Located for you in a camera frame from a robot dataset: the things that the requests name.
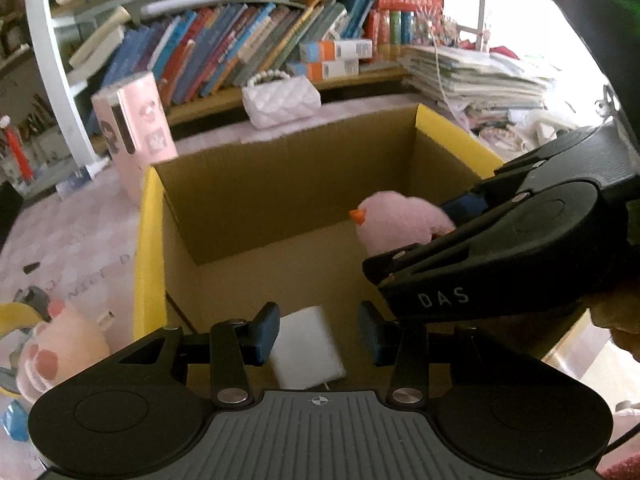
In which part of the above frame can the tall pink carton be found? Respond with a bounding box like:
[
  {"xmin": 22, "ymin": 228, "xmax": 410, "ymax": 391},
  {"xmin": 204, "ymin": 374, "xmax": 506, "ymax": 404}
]
[{"xmin": 91, "ymin": 70, "xmax": 179, "ymax": 206}]

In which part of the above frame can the row of books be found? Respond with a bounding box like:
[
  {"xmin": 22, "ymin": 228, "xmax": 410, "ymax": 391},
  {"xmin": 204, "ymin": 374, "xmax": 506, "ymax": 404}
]
[{"xmin": 85, "ymin": 0, "xmax": 446, "ymax": 136}]

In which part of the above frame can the white quilted purse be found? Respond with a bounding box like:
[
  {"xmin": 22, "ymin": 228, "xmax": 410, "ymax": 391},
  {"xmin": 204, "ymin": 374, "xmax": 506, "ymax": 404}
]
[{"xmin": 242, "ymin": 69, "xmax": 322, "ymax": 130}]

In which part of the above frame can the white rectangular block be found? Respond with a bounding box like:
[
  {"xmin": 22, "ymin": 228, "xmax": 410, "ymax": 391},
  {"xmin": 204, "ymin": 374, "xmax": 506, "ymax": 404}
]
[{"xmin": 269, "ymin": 304, "xmax": 347, "ymax": 391}]

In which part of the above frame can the yellow cardboard box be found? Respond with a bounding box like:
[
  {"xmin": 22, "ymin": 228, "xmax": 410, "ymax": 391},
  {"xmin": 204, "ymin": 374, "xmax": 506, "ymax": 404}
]
[{"xmin": 133, "ymin": 103, "xmax": 596, "ymax": 391}]

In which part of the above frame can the yellow round frame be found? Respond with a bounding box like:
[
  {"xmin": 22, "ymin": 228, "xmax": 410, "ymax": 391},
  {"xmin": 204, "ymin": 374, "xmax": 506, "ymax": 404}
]
[{"xmin": 0, "ymin": 301, "xmax": 43, "ymax": 396}]

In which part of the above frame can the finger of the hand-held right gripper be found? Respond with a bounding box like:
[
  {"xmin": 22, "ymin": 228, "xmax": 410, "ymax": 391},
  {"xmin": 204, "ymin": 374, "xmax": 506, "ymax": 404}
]
[
  {"xmin": 439, "ymin": 157, "xmax": 551, "ymax": 221},
  {"xmin": 362, "ymin": 195, "xmax": 538, "ymax": 286}
]

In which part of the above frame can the orange white small box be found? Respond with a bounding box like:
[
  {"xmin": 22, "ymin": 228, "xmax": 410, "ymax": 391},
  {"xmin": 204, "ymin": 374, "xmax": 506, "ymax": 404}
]
[
  {"xmin": 287, "ymin": 58, "xmax": 360, "ymax": 81},
  {"xmin": 299, "ymin": 38, "xmax": 374, "ymax": 62}
]

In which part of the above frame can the small blue object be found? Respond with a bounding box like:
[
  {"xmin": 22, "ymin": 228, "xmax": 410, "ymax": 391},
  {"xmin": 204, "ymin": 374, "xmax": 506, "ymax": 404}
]
[{"xmin": 0, "ymin": 400, "xmax": 31, "ymax": 443}]

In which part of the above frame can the person's right hand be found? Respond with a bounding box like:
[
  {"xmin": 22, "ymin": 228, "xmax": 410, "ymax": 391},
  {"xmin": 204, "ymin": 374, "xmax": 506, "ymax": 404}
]
[{"xmin": 589, "ymin": 280, "xmax": 640, "ymax": 366}]

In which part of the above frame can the pink checkered tablecloth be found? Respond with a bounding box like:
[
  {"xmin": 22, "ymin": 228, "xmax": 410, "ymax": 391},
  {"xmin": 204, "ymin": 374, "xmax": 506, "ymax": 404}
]
[{"xmin": 0, "ymin": 95, "xmax": 640, "ymax": 480}]

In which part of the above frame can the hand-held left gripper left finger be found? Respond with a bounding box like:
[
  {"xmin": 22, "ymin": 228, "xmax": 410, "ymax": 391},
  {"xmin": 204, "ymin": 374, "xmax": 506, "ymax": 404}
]
[{"xmin": 116, "ymin": 302, "xmax": 281, "ymax": 409}]

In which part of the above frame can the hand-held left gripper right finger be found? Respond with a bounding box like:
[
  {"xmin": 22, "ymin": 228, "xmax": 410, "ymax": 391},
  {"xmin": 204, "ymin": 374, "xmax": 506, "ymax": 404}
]
[{"xmin": 357, "ymin": 301, "xmax": 533, "ymax": 407}]

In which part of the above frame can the pink paw plush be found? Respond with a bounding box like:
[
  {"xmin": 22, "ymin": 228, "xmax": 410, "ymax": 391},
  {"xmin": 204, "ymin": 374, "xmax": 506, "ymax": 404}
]
[{"xmin": 15, "ymin": 299, "xmax": 112, "ymax": 403}]

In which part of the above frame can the red white pen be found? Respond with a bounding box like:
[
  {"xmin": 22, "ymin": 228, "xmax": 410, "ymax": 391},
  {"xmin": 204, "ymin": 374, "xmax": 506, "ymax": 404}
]
[{"xmin": 0, "ymin": 115, "xmax": 36, "ymax": 186}]

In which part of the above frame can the white shelf unit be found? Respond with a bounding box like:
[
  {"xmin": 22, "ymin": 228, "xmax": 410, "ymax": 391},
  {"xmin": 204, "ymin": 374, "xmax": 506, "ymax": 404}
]
[{"xmin": 20, "ymin": 0, "xmax": 491, "ymax": 168}]

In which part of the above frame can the stack of magazines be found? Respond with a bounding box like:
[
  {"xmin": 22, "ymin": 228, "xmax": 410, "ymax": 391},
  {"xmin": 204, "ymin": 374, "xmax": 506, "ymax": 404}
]
[{"xmin": 397, "ymin": 44, "xmax": 558, "ymax": 113}]

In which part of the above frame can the pink plush chick toy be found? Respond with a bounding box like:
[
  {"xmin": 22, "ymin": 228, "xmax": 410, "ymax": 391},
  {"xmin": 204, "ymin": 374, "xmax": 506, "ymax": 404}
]
[{"xmin": 349, "ymin": 191, "xmax": 457, "ymax": 257}]

